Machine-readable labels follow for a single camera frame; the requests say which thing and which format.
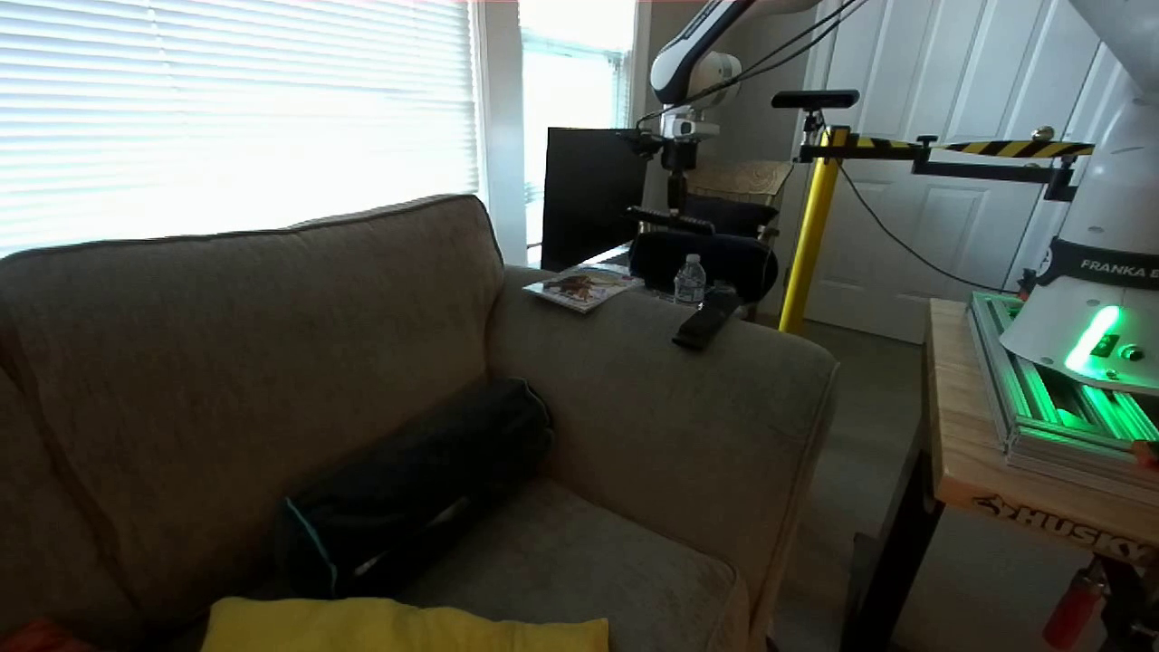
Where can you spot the white panel door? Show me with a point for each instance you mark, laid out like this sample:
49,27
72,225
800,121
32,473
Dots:
962,71

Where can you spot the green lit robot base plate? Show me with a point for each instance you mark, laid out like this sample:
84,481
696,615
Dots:
1051,416

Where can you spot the black yellow striped boom bar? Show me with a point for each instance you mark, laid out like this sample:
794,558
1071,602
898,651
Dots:
1035,161

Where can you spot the black monitor screen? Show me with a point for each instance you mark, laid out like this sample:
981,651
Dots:
588,191

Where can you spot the yellow cushion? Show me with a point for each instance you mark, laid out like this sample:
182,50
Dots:
377,626

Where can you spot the white window blinds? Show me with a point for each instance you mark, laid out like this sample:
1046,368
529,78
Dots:
163,116

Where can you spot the plain black remote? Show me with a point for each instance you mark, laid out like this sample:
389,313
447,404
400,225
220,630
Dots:
718,306

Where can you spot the yellow tripod pole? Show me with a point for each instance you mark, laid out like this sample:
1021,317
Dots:
814,230

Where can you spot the black camera on tripod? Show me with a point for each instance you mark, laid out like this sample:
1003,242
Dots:
814,101

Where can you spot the black remote with buttons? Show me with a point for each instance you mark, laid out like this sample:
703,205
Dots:
667,220

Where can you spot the beige fabric sofa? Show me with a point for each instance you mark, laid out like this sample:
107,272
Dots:
163,398

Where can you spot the magazine on sofa arm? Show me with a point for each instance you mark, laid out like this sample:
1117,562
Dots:
581,289

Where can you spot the red clamp handle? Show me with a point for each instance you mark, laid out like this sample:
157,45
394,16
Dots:
1073,610

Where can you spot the clear plastic water bottle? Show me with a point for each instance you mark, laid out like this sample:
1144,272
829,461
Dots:
691,284

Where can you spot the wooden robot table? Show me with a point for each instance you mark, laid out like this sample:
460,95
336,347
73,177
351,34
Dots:
1094,506

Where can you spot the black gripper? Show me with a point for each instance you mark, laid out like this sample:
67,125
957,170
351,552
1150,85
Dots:
674,136

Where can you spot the black cylindrical bolster bag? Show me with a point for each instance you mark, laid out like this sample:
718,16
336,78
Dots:
394,509

